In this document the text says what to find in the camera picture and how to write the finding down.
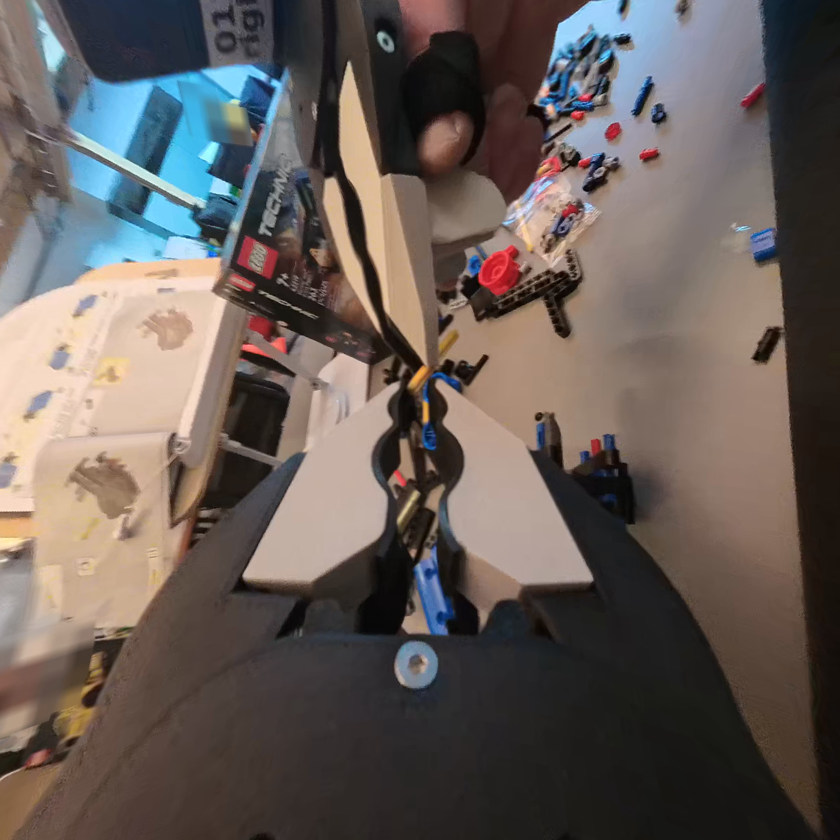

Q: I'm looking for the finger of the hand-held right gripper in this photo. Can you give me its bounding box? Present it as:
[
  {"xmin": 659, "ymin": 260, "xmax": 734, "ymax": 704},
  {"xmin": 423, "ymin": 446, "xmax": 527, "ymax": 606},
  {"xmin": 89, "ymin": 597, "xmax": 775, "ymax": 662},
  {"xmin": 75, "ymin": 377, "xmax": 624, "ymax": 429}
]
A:
[
  {"xmin": 322, "ymin": 177, "xmax": 385, "ymax": 337},
  {"xmin": 338, "ymin": 62, "xmax": 442, "ymax": 370}
]

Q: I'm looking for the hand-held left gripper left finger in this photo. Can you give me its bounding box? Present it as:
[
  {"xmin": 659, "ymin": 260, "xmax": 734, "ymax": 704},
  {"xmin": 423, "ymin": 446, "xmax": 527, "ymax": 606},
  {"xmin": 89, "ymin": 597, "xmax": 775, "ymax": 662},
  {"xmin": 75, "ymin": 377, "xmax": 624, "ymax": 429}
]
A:
[{"xmin": 243, "ymin": 381, "xmax": 421, "ymax": 634}]

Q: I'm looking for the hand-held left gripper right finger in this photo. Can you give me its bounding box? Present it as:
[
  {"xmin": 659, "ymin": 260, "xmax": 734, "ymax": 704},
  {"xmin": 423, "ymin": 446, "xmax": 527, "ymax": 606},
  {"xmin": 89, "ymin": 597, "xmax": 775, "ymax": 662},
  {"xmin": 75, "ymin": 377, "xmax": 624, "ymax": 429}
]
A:
[{"xmin": 433, "ymin": 387, "xmax": 595, "ymax": 634}]

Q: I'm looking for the partly built toy chassis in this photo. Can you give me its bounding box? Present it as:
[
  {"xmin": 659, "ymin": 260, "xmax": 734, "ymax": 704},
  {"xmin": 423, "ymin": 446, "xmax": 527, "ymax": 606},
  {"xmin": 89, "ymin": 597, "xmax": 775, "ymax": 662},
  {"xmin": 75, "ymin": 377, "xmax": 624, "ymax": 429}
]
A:
[{"xmin": 535, "ymin": 412, "xmax": 637, "ymax": 526}]

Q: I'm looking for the yellow toy axle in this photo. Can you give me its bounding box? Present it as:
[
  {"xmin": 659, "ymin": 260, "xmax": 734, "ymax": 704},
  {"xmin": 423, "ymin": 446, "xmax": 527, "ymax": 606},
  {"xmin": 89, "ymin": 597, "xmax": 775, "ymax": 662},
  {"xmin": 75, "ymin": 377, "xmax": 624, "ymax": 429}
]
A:
[{"xmin": 407, "ymin": 330, "xmax": 460, "ymax": 395}]

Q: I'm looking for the clear bag of small parts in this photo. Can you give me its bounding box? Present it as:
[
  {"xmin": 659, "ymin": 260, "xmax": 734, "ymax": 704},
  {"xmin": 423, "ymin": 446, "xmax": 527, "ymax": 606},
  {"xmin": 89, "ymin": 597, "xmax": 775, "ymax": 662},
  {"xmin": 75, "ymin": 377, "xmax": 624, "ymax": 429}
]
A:
[{"xmin": 505, "ymin": 174, "xmax": 601, "ymax": 253}]

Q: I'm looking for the instruction booklet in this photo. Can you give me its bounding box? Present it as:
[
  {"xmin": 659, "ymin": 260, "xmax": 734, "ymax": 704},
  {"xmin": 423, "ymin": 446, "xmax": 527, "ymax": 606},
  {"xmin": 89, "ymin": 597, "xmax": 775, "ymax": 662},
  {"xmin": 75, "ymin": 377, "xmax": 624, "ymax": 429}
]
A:
[{"xmin": 33, "ymin": 430, "xmax": 181, "ymax": 631}]

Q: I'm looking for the person's right hand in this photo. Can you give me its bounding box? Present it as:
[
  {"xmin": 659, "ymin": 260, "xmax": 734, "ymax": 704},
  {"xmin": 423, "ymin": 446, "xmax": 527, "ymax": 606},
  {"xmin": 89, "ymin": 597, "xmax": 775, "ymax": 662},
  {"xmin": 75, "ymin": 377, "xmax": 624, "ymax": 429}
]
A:
[{"xmin": 400, "ymin": 0, "xmax": 559, "ymax": 206}]

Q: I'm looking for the printed toy truck box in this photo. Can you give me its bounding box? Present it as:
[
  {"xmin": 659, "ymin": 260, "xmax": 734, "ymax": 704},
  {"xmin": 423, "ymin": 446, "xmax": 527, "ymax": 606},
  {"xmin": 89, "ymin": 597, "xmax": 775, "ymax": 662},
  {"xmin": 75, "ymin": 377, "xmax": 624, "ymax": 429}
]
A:
[{"xmin": 213, "ymin": 69, "xmax": 395, "ymax": 365}]

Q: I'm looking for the black toy cylinder piece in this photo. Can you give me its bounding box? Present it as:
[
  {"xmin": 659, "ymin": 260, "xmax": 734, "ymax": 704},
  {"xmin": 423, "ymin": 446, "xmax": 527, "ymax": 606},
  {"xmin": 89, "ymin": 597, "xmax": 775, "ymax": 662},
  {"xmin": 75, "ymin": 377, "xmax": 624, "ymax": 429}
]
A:
[{"xmin": 394, "ymin": 484, "xmax": 424, "ymax": 534}]

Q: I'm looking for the red toy wheel rim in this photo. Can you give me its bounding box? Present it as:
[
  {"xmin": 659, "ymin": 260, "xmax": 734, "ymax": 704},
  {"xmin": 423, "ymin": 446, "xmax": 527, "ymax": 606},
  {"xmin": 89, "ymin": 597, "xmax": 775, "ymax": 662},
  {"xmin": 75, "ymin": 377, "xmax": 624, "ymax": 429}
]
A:
[{"xmin": 478, "ymin": 246, "xmax": 529, "ymax": 296}]

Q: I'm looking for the blue curved toy panel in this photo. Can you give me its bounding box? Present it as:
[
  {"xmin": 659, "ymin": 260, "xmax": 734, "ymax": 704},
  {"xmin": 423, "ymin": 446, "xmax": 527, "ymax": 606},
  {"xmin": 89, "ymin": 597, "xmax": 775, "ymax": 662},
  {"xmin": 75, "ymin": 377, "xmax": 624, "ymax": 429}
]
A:
[{"xmin": 413, "ymin": 551, "xmax": 455, "ymax": 634}]

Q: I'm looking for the blue spoked toy wheel rim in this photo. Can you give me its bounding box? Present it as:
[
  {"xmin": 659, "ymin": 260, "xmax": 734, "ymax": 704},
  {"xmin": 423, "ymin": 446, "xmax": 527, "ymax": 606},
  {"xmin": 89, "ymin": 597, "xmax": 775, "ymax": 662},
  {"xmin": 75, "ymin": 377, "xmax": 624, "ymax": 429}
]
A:
[{"xmin": 420, "ymin": 371, "xmax": 463, "ymax": 455}]

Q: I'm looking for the pile of black toy beams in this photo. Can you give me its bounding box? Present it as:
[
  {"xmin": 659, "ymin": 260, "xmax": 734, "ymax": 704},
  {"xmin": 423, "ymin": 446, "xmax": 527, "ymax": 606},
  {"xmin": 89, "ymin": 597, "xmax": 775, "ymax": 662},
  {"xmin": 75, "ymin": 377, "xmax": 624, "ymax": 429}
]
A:
[{"xmin": 384, "ymin": 248, "xmax": 585, "ymax": 546}]

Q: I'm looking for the pile of small toy pins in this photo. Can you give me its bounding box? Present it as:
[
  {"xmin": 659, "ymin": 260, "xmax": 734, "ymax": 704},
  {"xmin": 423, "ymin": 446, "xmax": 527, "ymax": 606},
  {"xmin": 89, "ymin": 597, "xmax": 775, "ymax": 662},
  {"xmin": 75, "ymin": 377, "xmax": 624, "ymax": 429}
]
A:
[{"xmin": 525, "ymin": 26, "xmax": 631, "ymax": 191}]

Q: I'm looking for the printed instruction sheet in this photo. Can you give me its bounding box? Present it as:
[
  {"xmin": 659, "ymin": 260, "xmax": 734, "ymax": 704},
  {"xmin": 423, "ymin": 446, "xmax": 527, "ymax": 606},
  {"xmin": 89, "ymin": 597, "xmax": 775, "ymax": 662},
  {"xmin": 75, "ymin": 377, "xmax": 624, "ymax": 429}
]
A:
[{"xmin": 0, "ymin": 276, "xmax": 227, "ymax": 513}]

